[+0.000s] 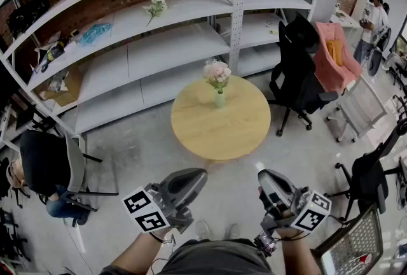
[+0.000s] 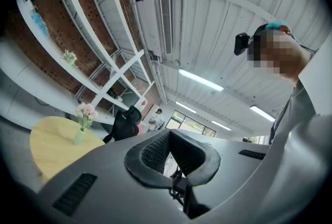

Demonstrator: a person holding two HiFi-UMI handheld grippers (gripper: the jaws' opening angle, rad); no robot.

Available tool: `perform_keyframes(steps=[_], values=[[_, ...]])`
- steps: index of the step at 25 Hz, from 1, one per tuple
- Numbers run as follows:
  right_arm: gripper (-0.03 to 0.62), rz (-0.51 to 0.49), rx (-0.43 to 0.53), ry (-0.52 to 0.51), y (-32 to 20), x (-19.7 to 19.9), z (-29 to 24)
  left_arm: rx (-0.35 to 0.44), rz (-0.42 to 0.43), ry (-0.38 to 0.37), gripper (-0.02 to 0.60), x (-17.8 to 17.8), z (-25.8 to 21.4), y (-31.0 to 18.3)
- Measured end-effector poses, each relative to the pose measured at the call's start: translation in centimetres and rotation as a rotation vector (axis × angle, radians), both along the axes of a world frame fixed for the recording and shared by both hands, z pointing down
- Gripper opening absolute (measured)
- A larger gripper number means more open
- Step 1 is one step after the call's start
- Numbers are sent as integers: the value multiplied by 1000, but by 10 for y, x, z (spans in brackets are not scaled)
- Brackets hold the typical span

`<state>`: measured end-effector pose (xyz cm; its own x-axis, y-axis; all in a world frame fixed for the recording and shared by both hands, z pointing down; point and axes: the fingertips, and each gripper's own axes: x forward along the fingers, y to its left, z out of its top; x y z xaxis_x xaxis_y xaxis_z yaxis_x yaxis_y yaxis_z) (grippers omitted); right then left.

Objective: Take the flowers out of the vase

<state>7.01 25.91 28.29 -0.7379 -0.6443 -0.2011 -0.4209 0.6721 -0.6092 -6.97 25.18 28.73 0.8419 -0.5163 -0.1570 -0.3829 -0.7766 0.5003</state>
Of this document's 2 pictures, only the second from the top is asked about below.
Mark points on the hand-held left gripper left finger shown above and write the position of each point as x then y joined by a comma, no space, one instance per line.
153,150

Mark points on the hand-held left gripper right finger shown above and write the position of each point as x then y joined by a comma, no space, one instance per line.
197,160

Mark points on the light green vase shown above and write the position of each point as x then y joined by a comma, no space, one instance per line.
79,138

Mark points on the pink flowers bouquet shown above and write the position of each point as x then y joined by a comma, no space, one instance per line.
86,111

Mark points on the black office chair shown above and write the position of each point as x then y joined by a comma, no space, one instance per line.
127,124

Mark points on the window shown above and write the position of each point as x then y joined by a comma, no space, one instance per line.
189,124

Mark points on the ceiling tube light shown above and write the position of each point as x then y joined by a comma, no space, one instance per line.
201,80
221,125
185,107
262,113

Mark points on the round wooden table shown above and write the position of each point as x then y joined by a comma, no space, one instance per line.
52,145

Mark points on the person's torso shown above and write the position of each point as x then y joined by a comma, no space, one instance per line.
293,111

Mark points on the white air conditioner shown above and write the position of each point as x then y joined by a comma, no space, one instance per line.
153,26

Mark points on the green flower stem on shelf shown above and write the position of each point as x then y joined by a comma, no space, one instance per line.
70,57

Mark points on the person's head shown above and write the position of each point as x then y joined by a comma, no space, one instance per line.
282,54

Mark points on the white metal shelf unit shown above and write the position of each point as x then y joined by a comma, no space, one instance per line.
77,26

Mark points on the teal hair clip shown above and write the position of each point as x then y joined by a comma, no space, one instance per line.
276,25

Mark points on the blue bundle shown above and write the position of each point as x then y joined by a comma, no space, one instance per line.
40,23

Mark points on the black head-worn camera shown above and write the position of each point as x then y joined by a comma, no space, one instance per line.
241,43

